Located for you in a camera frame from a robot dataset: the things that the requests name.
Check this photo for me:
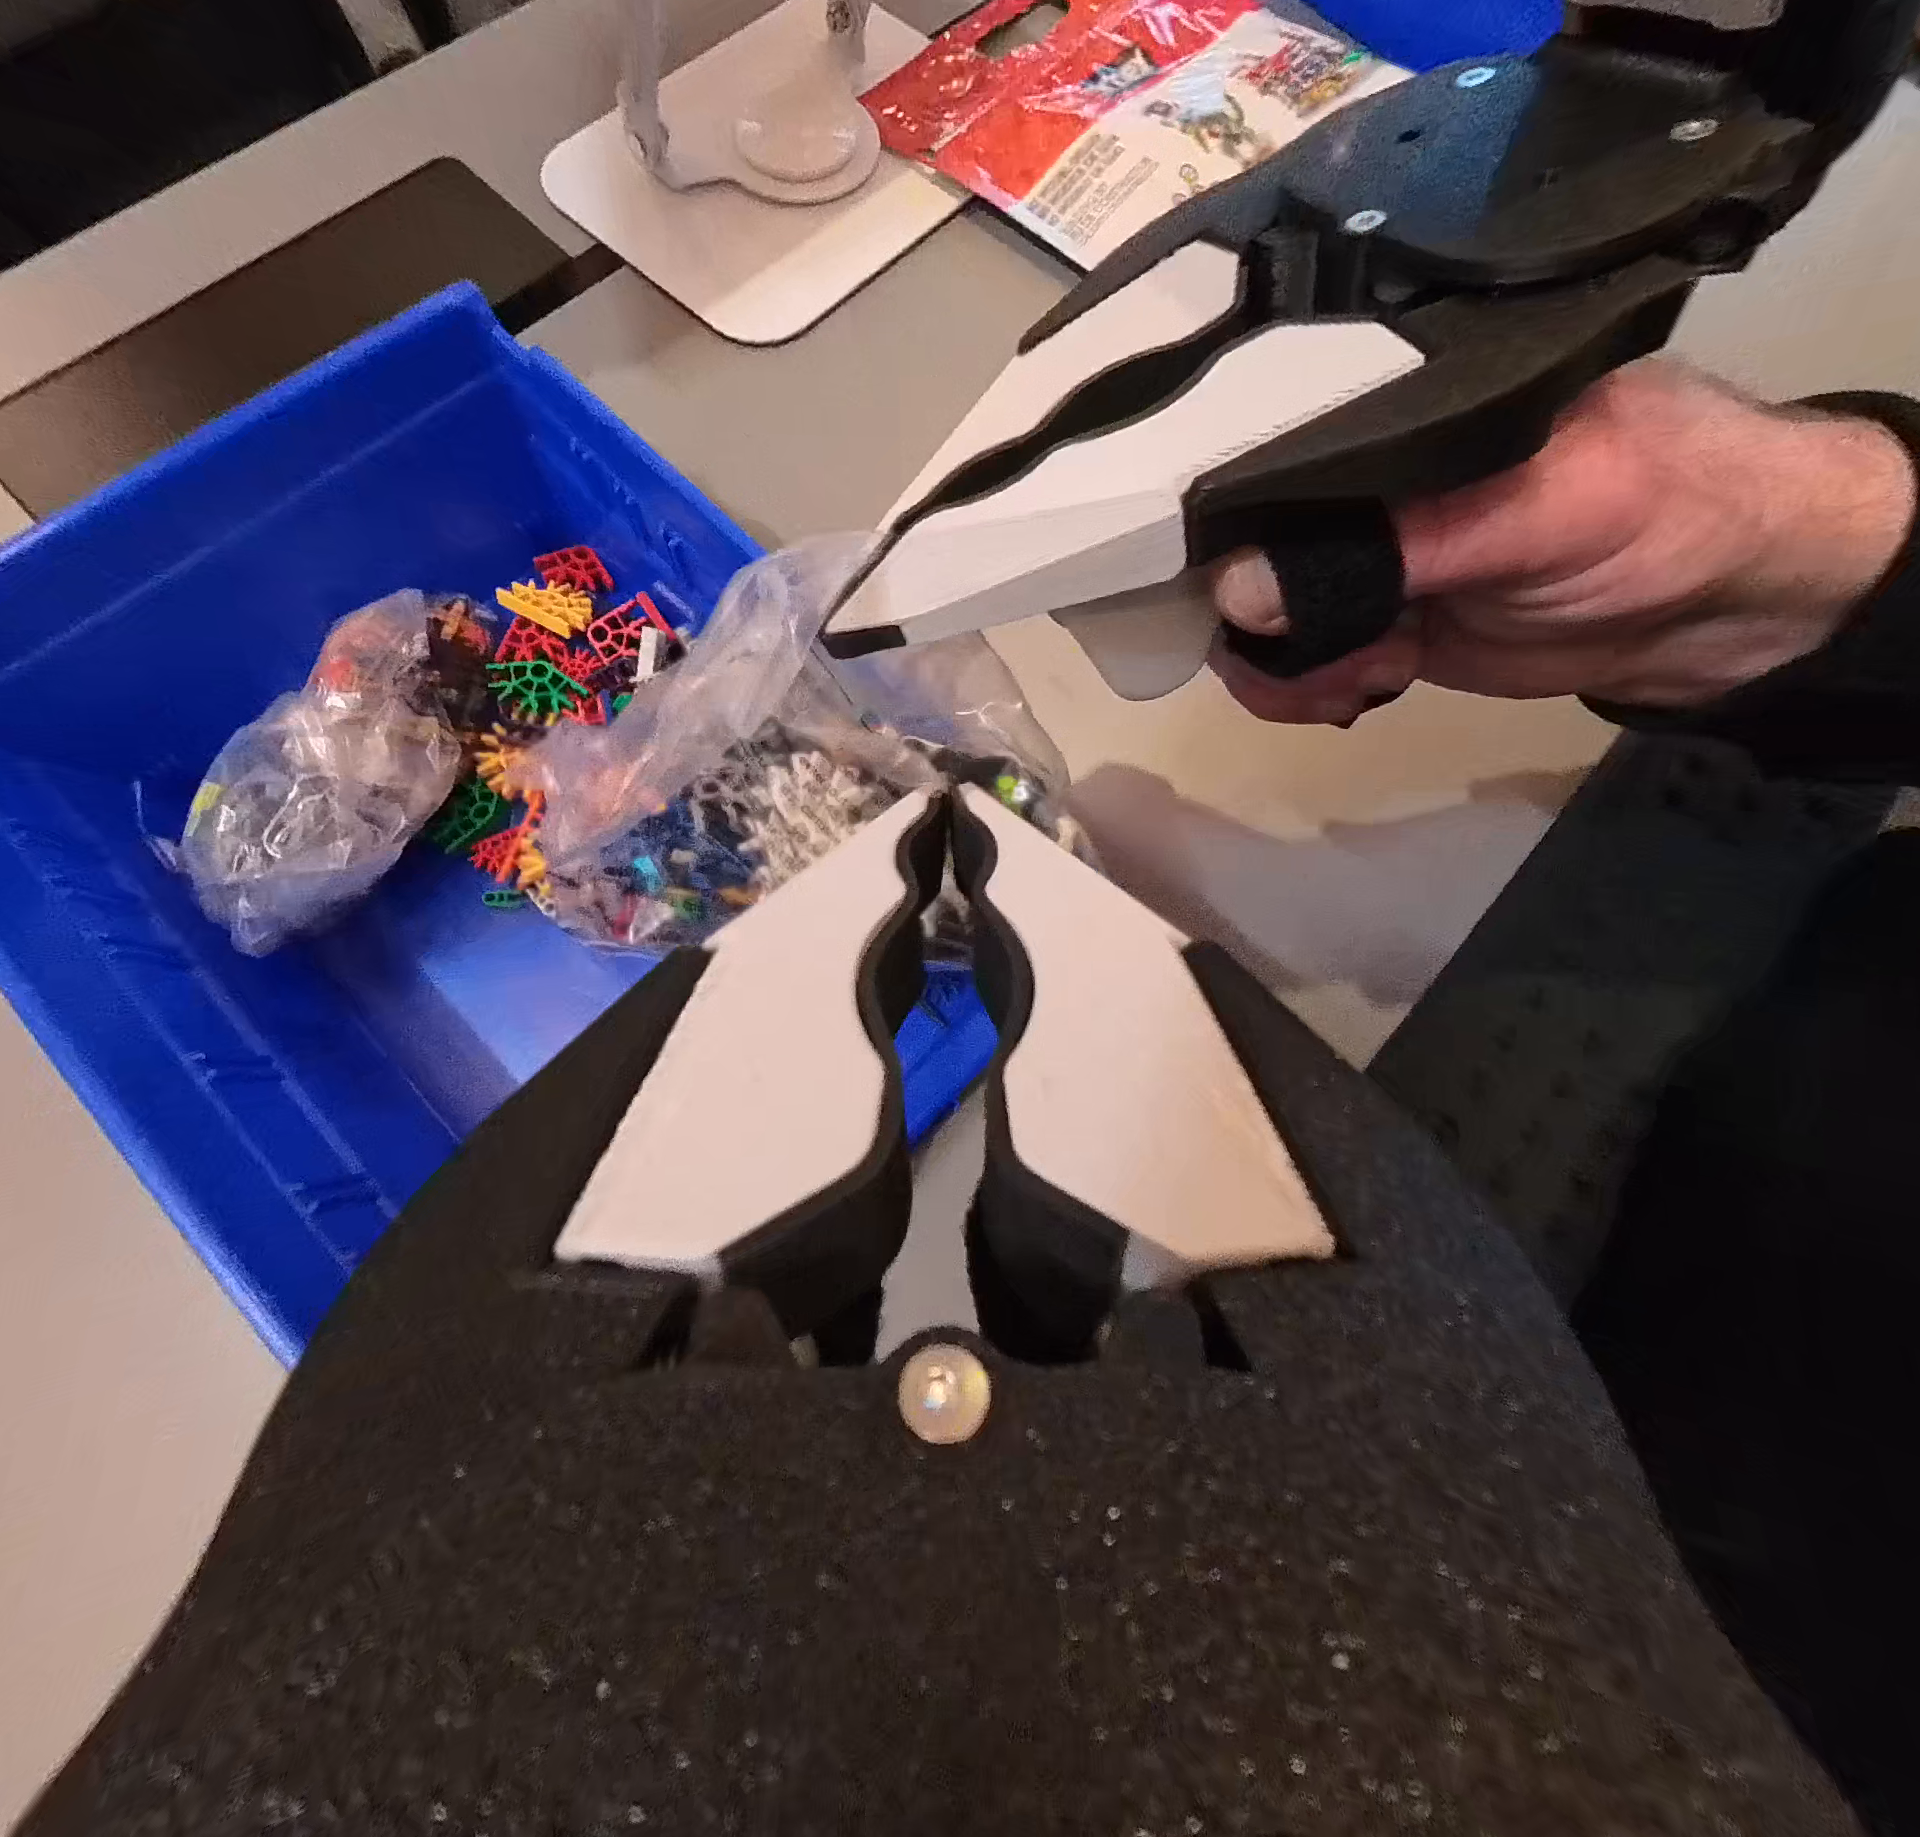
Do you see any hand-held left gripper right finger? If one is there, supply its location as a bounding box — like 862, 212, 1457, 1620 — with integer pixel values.
952, 785, 1338, 1360

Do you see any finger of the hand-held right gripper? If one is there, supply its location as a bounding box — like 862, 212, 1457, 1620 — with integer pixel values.
874, 238, 1250, 537
823, 320, 1428, 701

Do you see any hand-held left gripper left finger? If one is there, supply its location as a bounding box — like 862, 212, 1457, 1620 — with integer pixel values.
553, 787, 950, 1343

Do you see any colourful printed toy package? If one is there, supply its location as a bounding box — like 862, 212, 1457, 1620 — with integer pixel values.
859, 0, 1419, 270

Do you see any clear bag of rods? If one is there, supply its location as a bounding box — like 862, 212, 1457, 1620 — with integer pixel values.
531, 531, 1084, 956

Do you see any clear bag with wheels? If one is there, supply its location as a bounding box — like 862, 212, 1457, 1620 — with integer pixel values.
178, 688, 459, 956

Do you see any blue plastic bin with sticker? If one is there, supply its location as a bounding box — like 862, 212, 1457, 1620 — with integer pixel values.
0, 280, 999, 1366

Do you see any person's right forearm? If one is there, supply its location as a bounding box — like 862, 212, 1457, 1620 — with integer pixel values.
1581, 388, 1920, 787

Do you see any person's right hand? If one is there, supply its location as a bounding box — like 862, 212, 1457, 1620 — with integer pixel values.
1204, 355, 1920, 730

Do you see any white book stand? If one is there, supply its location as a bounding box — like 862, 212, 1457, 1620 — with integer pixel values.
540, 0, 978, 345

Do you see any pile of loose colourful connectors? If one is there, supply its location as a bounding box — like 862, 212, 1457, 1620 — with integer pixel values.
424, 545, 695, 911

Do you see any person's dark trouser leg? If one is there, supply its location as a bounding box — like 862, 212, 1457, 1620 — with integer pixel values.
1566, 831, 1920, 1837

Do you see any black table inset panel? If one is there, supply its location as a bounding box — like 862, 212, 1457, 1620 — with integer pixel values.
0, 156, 624, 519

